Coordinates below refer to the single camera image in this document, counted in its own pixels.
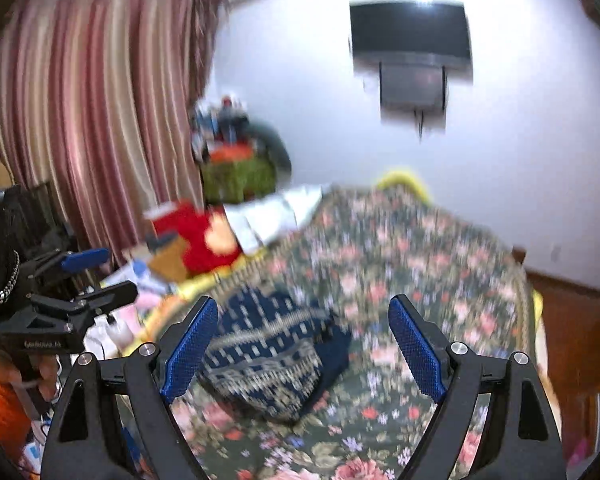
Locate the green storage box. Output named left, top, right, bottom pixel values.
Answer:
left=200, top=155, right=276, bottom=206

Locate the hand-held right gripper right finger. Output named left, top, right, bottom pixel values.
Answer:
left=386, top=294, right=567, bottom=480

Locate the yellow bed sheet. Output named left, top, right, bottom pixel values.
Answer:
left=375, top=170, right=433, bottom=206

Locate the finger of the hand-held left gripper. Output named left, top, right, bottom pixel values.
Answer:
left=30, top=281, right=140, bottom=332
left=22, top=247, right=111, bottom=288

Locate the black wall television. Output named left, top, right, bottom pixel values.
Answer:
left=349, top=1, right=473, bottom=71

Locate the floral blanket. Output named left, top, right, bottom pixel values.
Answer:
left=172, top=185, right=538, bottom=480

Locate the red plush toy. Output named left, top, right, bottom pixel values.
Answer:
left=172, top=202, right=246, bottom=273

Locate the white cloth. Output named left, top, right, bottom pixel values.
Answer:
left=225, top=185, right=326, bottom=256

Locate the orange box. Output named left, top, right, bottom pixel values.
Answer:
left=207, top=144, right=253, bottom=163

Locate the red white box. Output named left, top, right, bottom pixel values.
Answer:
left=144, top=201, right=193, bottom=226

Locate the person's left hand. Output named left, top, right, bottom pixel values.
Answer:
left=34, top=355, right=63, bottom=398

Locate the white bottle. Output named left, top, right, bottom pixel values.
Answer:
left=97, top=317, right=133, bottom=348

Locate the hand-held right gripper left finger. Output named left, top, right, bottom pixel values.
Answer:
left=40, top=295, right=219, bottom=480

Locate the brown cardboard piece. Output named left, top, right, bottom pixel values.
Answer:
left=147, top=235, right=192, bottom=282

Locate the grey pillow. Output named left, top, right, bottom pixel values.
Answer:
left=247, top=121, right=293, bottom=181

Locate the navy patterned hooded coat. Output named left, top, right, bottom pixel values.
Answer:
left=195, top=285, right=353, bottom=423

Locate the small black monitor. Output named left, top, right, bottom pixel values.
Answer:
left=379, top=62, right=448, bottom=111

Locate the striped pink curtain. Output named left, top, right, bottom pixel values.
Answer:
left=0, top=0, right=226, bottom=261

